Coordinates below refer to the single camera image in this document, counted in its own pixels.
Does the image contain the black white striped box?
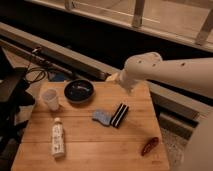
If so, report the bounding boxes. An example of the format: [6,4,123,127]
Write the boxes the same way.
[110,103,129,128]

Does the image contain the clear plastic cup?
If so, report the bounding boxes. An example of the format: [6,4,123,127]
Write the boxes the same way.
[41,89,59,111]

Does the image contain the black cables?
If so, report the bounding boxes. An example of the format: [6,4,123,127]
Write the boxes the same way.
[23,46,64,84]

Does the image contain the white plastic bottle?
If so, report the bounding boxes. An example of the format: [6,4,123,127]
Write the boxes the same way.
[51,118,65,158]

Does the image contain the red oval snack packet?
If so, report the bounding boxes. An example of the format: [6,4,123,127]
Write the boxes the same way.
[141,137,159,156]

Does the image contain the black chair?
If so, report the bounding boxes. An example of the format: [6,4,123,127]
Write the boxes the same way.
[0,46,36,161]

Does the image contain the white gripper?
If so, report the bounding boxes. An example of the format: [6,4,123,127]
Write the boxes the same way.
[107,70,139,93]

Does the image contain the dark ceramic bowl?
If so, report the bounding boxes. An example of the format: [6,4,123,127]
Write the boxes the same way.
[64,80,94,103]

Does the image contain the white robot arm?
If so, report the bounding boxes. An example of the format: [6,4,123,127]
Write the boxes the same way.
[108,52,213,171]

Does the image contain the wooden table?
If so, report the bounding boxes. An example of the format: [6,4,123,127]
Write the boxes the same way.
[11,82,169,171]

